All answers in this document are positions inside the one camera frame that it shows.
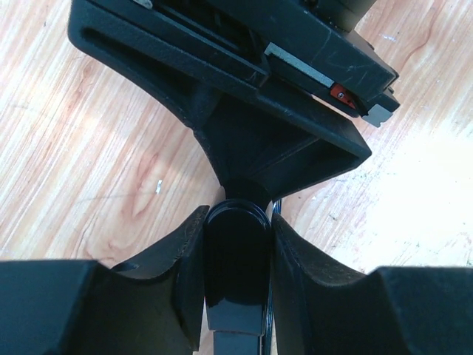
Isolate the black stapler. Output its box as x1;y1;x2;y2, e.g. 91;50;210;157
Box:
203;199;281;354

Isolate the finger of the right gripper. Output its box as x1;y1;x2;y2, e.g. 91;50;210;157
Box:
149;81;371;199

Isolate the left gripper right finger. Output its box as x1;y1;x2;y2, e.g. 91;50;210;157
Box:
271;215;472;354

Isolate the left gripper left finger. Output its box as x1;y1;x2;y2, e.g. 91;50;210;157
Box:
1;206;208;354

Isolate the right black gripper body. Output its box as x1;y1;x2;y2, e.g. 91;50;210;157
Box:
68;1;399;126

